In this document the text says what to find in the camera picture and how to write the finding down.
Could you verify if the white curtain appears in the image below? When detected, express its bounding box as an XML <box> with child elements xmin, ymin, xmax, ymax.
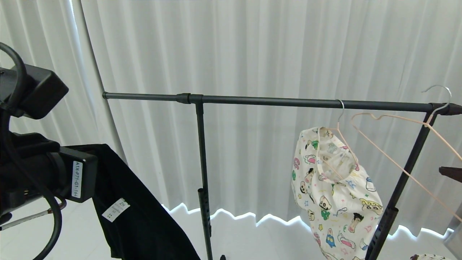
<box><xmin>0</xmin><ymin>0</ymin><xmax>462</xmax><ymax>237</ymax></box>

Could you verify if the cream printed garment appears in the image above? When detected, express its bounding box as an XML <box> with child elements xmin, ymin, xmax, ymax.
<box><xmin>292</xmin><ymin>126</ymin><xmax>384</xmax><ymax>260</ymax></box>

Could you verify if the black garment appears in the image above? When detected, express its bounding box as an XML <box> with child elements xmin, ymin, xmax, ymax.
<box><xmin>65</xmin><ymin>144</ymin><xmax>201</xmax><ymax>260</ymax></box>

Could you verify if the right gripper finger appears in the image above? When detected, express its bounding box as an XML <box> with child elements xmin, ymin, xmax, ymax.
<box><xmin>439</xmin><ymin>166</ymin><xmax>462</xmax><ymax>183</ymax></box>

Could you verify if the black clothes rack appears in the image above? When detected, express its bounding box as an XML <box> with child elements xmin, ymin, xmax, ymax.
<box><xmin>103</xmin><ymin>92</ymin><xmax>462</xmax><ymax>260</ymax></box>

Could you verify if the black cable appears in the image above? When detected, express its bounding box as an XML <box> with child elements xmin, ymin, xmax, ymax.
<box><xmin>0</xmin><ymin>43</ymin><xmax>63</xmax><ymax>260</ymax></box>

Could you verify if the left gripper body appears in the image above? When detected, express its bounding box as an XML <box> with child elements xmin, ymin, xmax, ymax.
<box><xmin>14</xmin><ymin>132</ymin><xmax>99</xmax><ymax>213</ymax></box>

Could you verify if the pink clothes hanger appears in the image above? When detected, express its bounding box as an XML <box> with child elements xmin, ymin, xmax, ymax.
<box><xmin>351</xmin><ymin>86</ymin><xmax>462</xmax><ymax>222</ymax></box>
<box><xmin>317</xmin><ymin>100</ymin><xmax>358</xmax><ymax>181</ymax></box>

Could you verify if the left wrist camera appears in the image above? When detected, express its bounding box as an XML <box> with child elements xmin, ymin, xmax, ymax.
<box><xmin>0</xmin><ymin>64</ymin><xmax>69</xmax><ymax>120</ymax></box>

